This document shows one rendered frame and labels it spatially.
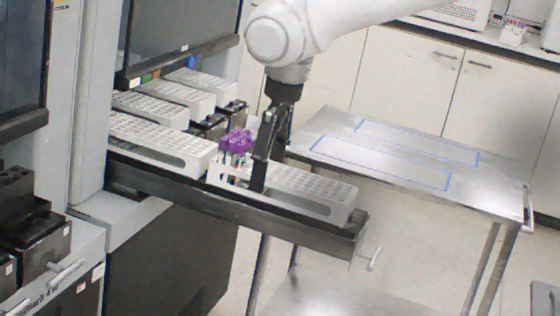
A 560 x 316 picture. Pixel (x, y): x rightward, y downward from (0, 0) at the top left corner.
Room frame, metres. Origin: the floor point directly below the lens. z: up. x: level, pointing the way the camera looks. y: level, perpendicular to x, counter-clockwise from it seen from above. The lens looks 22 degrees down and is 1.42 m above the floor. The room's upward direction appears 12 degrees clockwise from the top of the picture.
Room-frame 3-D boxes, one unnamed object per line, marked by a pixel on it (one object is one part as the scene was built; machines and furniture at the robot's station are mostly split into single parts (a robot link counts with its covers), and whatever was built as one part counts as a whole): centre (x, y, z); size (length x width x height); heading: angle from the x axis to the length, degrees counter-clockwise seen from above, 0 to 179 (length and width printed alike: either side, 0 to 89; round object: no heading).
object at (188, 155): (1.37, 0.29, 0.83); 0.30 x 0.10 x 0.06; 75
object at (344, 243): (1.32, 0.12, 0.78); 0.73 x 0.14 x 0.09; 75
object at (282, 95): (1.29, 0.02, 1.01); 0.08 x 0.07 x 0.09; 165
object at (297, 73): (1.29, 0.02, 1.09); 0.09 x 0.09 x 0.06
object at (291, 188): (1.29, -0.01, 0.83); 0.30 x 0.10 x 0.06; 75
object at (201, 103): (1.70, 0.35, 0.83); 0.30 x 0.10 x 0.06; 75
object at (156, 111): (1.55, 0.39, 0.83); 0.30 x 0.10 x 0.06; 75
